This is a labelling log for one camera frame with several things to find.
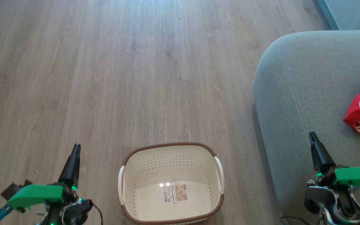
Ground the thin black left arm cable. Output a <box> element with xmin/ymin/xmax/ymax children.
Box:
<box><xmin>91</xmin><ymin>202</ymin><xmax>103</xmax><ymax>225</ymax></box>

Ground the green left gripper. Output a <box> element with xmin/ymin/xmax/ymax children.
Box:
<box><xmin>7</xmin><ymin>143</ymin><xmax>82</xmax><ymax>213</ymax></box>

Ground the cream laundry basket brown rim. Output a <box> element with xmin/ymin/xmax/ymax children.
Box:
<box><xmin>117</xmin><ymin>143</ymin><xmax>225</xmax><ymax>225</ymax></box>

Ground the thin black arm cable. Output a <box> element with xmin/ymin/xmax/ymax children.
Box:
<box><xmin>91</xmin><ymin>202</ymin><xmax>103</xmax><ymax>225</ymax></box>
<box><xmin>280</xmin><ymin>215</ymin><xmax>324</xmax><ymax>225</ymax></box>

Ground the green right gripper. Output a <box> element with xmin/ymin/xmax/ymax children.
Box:
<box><xmin>309</xmin><ymin>131</ymin><xmax>360</xmax><ymax>197</ymax></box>

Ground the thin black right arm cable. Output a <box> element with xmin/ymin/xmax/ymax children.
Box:
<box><xmin>280</xmin><ymin>215</ymin><xmax>324</xmax><ymax>225</ymax></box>

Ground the grey sofa seat section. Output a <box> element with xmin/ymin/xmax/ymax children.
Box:
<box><xmin>312</xmin><ymin>0</ymin><xmax>360</xmax><ymax>31</ymax></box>

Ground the paper label sticker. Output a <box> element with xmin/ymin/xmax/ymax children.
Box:
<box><xmin>162</xmin><ymin>184</ymin><xmax>188</xmax><ymax>204</ymax></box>

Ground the grey fabric sofa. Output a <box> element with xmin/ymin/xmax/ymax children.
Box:
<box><xmin>252</xmin><ymin>30</ymin><xmax>360</xmax><ymax>225</ymax></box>

